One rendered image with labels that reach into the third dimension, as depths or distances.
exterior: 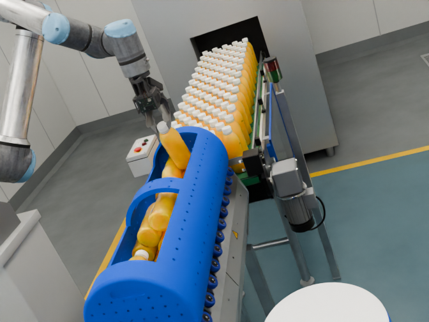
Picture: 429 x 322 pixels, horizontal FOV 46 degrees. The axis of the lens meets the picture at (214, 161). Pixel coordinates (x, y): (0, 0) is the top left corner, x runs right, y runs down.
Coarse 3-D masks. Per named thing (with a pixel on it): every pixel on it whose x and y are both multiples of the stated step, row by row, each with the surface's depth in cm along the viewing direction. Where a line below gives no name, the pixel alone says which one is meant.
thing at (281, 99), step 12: (276, 96) 229; (288, 108) 230; (288, 120) 233; (288, 132) 236; (300, 144) 241; (300, 156) 241; (300, 168) 244; (324, 228) 258; (324, 240) 261; (336, 264) 269; (336, 276) 271
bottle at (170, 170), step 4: (168, 160) 190; (168, 164) 186; (172, 164) 186; (164, 168) 185; (168, 168) 183; (172, 168) 183; (176, 168) 184; (164, 172) 183; (168, 172) 182; (172, 172) 182; (176, 172) 183; (180, 172) 185; (164, 176) 182; (168, 176) 181; (172, 176) 181; (176, 176) 182; (180, 176) 184
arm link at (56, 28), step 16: (0, 0) 185; (16, 0) 179; (0, 16) 188; (16, 16) 173; (32, 16) 164; (48, 16) 153; (64, 16) 153; (48, 32) 153; (64, 32) 152; (80, 32) 155; (80, 48) 158
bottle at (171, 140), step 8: (160, 136) 174; (168, 136) 172; (176, 136) 174; (168, 144) 174; (176, 144) 175; (184, 144) 179; (168, 152) 178; (176, 152) 177; (184, 152) 179; (176, 160) 180; (184, 160) 181; (184, 168) 183
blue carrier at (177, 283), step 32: (192, 128) 189; (160, 160) 199; (192, 160) 167; (224, 160) 186; (160, 192) 151; (192, 192) 151; (128, 224) 158; (192, 224) 139; (128, 256) 154; (160, 256) 122; (192, 256) 129; (96, 288) 118; (128, 288) 116; (160, 288) 115; (192, 288) 121; (96, 320) 122; (128, 320) 121; (160, 320) 120; (192, 320) 119
